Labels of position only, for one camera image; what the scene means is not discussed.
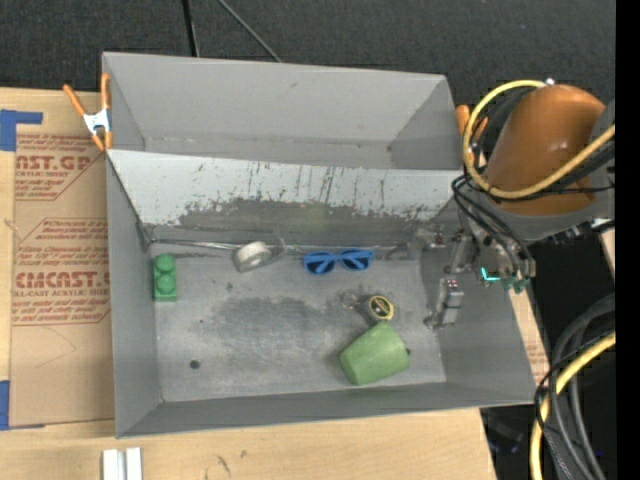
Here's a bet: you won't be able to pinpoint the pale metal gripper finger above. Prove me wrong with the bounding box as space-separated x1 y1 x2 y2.
424 276 466 330
397 224 448 261

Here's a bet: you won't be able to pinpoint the yellow and black tape measure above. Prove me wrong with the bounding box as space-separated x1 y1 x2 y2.
341 291 396 322

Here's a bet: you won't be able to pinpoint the blue sunglasses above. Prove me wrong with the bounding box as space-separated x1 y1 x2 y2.
301 248 376 275

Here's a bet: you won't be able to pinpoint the green cup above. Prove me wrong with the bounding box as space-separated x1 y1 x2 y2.
338 320 412 387

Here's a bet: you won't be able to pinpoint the grey metal bin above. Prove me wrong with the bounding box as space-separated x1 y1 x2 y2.
101 51 539 440

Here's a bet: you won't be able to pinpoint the white tape roll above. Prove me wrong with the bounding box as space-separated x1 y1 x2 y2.
232 240 274 274

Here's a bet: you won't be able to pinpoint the green toy brick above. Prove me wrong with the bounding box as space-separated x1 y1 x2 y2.
152 253 178 303

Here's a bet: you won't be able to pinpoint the brown cardboard board red print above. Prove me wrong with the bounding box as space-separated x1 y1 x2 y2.
0 86 117 432

